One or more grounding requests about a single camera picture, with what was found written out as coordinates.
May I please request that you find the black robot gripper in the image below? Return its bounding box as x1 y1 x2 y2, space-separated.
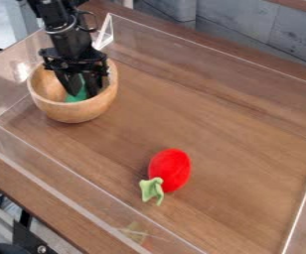
40 26 108 98

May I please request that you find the green rectangular stick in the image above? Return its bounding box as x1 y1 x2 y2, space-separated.
67 73 89 102

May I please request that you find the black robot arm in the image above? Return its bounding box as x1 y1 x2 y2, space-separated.
28 0 108 102

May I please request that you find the brown wooden bowl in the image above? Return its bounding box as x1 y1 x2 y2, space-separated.
28 60 119 123

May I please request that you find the red plush strawberry toy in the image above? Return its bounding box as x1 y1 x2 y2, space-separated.
139 148 192 205

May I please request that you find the clear acrylic tray enclosure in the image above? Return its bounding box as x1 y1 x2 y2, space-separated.
0 16 306 254

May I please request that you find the black table clamp bracket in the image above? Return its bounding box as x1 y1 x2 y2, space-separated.
0 211 60 254

